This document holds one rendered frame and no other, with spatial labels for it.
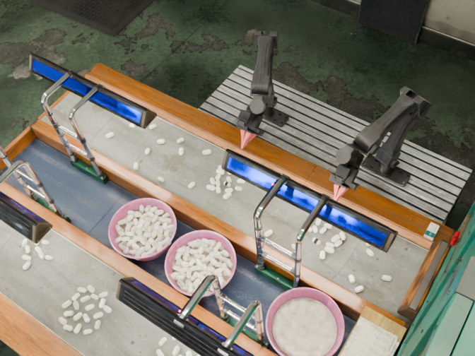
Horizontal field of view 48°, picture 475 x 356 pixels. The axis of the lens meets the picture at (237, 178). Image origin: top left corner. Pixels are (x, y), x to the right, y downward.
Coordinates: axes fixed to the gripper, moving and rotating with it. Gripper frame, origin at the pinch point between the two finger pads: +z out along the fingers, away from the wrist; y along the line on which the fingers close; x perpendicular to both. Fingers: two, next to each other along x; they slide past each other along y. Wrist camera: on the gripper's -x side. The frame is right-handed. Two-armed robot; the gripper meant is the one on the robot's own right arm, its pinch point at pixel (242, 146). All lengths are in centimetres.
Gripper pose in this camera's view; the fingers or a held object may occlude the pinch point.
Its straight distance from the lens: 212.7
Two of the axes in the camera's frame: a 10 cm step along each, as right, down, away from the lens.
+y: 8.3, 4.2, -3.6
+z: -3.7, 9.1, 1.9
